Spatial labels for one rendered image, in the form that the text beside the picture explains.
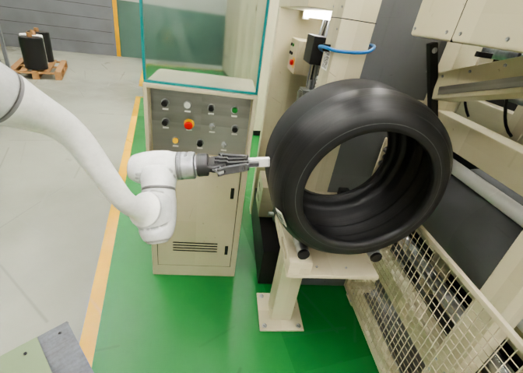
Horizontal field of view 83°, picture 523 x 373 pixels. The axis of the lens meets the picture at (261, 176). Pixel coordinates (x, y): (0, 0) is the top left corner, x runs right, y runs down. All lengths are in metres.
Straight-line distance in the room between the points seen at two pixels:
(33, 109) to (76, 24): 9.29
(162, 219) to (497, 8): 1.02
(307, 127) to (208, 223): 1.18
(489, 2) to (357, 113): 0.41
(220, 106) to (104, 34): 8.39
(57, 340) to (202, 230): 0.98
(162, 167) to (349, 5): 0.83
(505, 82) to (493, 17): 0.19
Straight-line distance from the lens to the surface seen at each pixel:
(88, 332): 2.05
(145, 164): 0.97
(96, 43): 9.91
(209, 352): 1.89
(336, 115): 0.86
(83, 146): 0.76
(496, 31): 0.98
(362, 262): 1.33
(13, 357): 1.13
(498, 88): 1.12
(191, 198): 1.79
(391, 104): 0.91
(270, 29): 4.24
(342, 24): 1.21
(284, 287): 1.81
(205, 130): 1.64
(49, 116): 0.70
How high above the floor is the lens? 1.64
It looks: 29 degrees down
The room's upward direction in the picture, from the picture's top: 9 degrees clockwise
